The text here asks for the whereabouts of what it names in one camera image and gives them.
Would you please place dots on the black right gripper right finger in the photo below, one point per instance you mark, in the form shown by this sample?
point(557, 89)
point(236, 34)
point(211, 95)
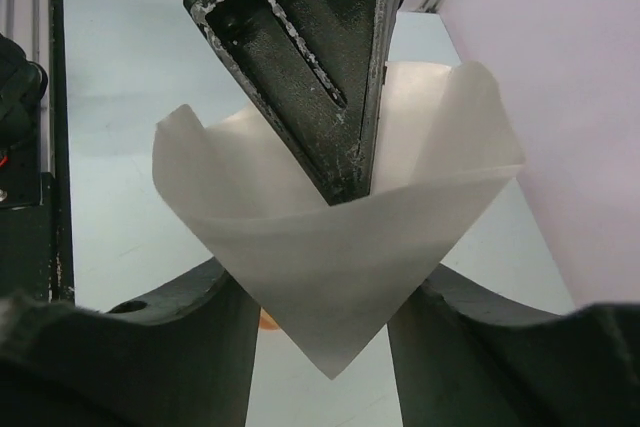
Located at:
point(465, 356)

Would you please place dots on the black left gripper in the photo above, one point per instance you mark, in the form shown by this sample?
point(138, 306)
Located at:
point(304, 65)

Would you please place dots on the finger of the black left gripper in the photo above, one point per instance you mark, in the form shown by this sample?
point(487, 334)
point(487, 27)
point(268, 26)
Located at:
point(384, 20)

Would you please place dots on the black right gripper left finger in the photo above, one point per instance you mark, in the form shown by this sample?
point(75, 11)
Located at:
point(179, 355)

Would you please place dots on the orange carafe with wooden collar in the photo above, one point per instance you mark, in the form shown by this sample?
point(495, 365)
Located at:
point(266, 322)

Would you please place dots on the white paper coffee filter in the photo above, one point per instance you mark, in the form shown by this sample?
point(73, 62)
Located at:
point(332, 276)

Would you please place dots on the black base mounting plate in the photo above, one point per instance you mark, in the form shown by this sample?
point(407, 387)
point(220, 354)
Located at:
point(36, 230)

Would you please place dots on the grey aluminium frame rail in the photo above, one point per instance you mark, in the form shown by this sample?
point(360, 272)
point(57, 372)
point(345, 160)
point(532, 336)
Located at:
point(28, 23)

